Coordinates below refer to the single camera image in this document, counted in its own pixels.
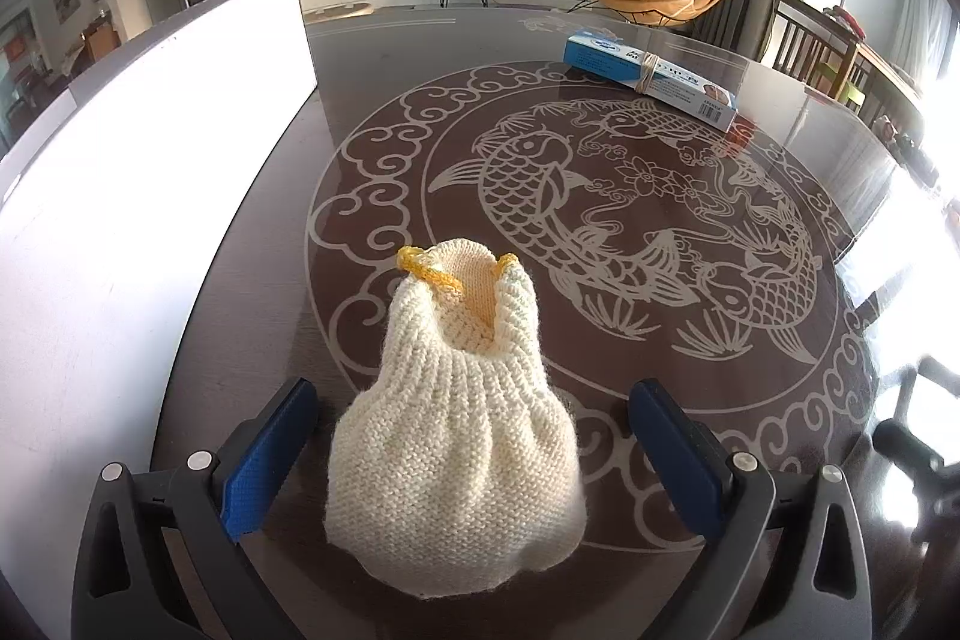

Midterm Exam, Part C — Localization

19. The dark wooden chair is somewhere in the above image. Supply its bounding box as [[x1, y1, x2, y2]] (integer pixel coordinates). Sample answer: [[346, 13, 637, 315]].
[[772, 0, 865, 88]]

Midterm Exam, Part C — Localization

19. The patterned dark desktop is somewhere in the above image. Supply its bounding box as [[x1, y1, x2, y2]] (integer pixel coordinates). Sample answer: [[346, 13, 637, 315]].
[[146, 2, 960, 640]]

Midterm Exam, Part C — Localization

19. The white board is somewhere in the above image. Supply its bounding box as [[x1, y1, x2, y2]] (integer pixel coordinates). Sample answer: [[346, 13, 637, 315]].
[[0, 0, 320, 612]]

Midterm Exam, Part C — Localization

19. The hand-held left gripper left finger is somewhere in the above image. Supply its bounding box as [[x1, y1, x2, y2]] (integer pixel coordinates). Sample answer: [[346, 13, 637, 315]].
[[71, 376, 320, 640]]

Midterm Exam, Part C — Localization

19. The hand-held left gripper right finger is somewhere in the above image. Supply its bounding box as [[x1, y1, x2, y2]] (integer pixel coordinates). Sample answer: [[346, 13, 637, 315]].
[[628, 377, 872, 640]]

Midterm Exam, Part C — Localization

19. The blue and white box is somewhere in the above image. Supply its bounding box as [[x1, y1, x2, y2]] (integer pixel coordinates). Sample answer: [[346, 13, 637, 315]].
[[563, 29, 740, 133]]

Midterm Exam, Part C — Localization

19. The cream knitted hat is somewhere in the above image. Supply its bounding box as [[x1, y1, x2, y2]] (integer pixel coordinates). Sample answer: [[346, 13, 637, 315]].
[[323, 238, 588, 598]]

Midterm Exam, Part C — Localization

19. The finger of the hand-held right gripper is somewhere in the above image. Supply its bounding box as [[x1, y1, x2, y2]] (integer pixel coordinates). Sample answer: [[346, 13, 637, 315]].
[[871, 418, 960, 545], [892, 352, 960, 417]]

